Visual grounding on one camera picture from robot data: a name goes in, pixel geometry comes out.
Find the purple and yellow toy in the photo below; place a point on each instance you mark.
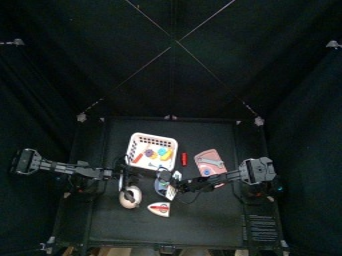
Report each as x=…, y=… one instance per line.
x=149, y=153

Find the red and white packet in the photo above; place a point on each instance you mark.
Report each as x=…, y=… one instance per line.
x=158, y=209

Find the white text label sticker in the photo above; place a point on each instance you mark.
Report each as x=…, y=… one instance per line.
x=261, y=228

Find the small blue toy piece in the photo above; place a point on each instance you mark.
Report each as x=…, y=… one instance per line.
x=207, y=172

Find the white checkered toy box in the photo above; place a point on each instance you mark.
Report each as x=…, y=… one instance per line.
x=171, y=192

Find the white plastic basket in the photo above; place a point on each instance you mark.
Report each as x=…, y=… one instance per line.
x=150, y=143

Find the cyan and yellow toy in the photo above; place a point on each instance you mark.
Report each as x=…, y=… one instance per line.
x=164, y=154

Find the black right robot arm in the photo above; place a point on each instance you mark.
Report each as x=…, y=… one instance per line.
x=255, y=170

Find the gray toy wrench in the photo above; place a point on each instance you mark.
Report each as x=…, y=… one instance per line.
x=209, y=162

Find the light blue toy plate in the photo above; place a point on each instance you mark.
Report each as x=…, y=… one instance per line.
x=158, y=187

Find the roll of tape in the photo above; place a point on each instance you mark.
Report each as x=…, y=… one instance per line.
x=129, y=200

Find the gray frame corner bracket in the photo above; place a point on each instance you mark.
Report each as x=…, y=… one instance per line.
x=169, y=117
x=81, y=117
x=332, y=44
x=259, y=121
x=16, y=42

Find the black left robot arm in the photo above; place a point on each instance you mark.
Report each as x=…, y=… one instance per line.
x=57, y=165

